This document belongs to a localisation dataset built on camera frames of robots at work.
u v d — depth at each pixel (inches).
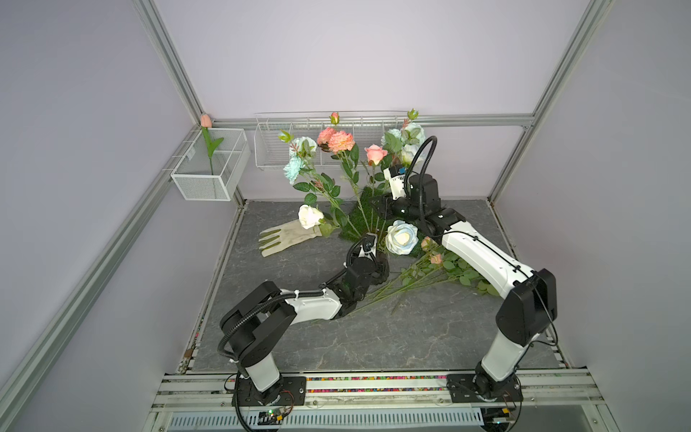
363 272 25.7
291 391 29.1
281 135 26.6
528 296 17.5
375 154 29.2
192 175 32.3
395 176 27.7
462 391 28.9
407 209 27.2
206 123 35.2
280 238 42.5
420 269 37.9
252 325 18.3
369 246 28.4
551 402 28.7
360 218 31.8
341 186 30.3
